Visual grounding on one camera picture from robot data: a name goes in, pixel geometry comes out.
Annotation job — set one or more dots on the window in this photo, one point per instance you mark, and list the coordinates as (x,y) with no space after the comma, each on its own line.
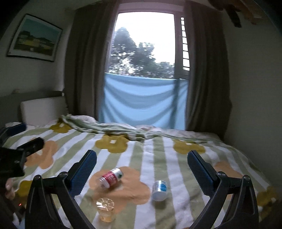
(149,40)

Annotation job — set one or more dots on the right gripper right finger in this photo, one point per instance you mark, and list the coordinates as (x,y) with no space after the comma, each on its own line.
(242,211)

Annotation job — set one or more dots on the striped floral blanket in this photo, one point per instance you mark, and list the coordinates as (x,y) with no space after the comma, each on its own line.
(144,154)

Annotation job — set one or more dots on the framed landscape picture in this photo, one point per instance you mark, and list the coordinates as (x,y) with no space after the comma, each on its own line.
(36,39)

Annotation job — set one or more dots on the red label Nongfu bottle cup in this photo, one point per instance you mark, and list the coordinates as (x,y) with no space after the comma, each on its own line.
(111,178)

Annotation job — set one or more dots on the dark curtain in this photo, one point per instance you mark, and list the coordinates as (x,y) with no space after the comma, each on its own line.
(208,105)
(86,57)

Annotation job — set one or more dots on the clear orange vitamin C cup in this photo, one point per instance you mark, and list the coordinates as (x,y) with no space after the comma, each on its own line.
(106,209)

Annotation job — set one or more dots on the left dark curtain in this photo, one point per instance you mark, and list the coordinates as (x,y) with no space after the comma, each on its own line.
(86,57)

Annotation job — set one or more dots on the white blue label bottle cup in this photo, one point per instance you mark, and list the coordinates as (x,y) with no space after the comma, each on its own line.
(159,191)

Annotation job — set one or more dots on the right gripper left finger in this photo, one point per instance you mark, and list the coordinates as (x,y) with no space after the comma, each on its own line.
(41,211)

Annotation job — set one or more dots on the white headboard cushion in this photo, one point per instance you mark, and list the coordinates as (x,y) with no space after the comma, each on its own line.
(39,112)

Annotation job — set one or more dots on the person's left hand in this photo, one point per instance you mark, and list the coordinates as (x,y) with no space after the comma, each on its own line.
(9,193)

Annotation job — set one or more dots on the light blue cloth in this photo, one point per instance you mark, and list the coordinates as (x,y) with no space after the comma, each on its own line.
(144,101)

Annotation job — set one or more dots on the right dark curtain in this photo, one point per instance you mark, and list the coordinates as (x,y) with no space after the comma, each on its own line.
(208,105)

